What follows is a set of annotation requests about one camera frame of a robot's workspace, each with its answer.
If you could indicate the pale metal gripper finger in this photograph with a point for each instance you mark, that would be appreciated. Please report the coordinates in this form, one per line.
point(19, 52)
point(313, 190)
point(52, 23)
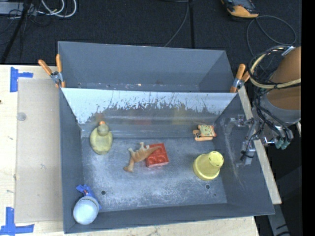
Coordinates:
point(247, 152)
point(239, 121)

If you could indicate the small green and orange toy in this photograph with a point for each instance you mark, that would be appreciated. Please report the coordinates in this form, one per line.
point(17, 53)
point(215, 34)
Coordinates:
point(204, 131)

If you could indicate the yellow plastic cup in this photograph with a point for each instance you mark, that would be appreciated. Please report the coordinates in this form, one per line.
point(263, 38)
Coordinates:
point(208, 166)

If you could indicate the red building block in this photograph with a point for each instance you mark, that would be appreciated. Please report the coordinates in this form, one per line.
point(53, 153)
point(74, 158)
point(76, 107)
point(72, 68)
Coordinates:
point(158, 159)

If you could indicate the grey metal bin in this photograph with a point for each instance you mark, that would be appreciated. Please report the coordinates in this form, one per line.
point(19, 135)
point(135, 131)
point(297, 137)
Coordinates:
point(157, 181)

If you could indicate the orange toy dinosaur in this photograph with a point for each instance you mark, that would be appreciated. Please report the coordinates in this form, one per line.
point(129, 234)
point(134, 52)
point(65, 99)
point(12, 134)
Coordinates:
point(137, 156)

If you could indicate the yellow bottle with orange cap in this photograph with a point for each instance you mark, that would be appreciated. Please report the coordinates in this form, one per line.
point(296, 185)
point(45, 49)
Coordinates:
point(101, 139)

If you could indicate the white spray bottle blue trigger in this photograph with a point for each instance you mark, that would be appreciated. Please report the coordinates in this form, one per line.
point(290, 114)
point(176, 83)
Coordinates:
point(85, 211)

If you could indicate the pale wood flat board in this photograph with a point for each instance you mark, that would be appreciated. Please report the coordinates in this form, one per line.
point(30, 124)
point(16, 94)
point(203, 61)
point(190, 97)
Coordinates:
point(37, 156)

